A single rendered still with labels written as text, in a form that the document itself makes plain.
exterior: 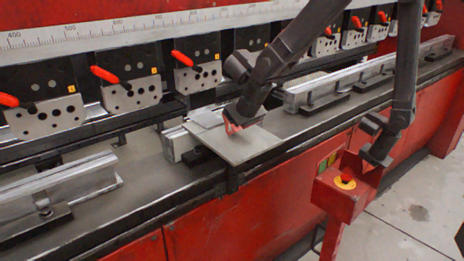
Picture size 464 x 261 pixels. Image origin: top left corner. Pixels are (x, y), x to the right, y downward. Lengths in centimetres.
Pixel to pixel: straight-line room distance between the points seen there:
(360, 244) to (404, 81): 121
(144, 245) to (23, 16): 64
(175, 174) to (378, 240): 144
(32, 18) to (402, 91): 94
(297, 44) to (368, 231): 162
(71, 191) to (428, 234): 197
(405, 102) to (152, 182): 78
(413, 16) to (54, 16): 88
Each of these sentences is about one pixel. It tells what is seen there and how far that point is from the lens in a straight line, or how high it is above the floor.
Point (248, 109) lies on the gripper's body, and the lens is 74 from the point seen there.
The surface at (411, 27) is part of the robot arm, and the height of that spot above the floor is 128.
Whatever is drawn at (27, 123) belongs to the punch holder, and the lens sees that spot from 78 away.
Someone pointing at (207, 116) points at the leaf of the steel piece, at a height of 100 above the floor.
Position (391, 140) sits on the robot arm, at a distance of 107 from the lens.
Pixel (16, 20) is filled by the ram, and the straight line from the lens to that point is 73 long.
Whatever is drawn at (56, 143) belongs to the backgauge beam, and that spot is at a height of 93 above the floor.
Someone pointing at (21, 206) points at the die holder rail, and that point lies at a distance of 90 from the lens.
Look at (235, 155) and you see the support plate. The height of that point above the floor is 100.
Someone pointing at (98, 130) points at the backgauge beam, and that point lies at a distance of 113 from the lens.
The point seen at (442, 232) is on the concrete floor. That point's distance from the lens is 232.
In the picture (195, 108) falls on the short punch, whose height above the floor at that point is 103.
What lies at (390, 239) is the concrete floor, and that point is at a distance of 212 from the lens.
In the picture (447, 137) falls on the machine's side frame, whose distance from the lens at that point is 295.
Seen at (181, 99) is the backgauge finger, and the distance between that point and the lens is 110.
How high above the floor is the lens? 145
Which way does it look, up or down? 31 degrees down
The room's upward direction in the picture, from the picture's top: straight up
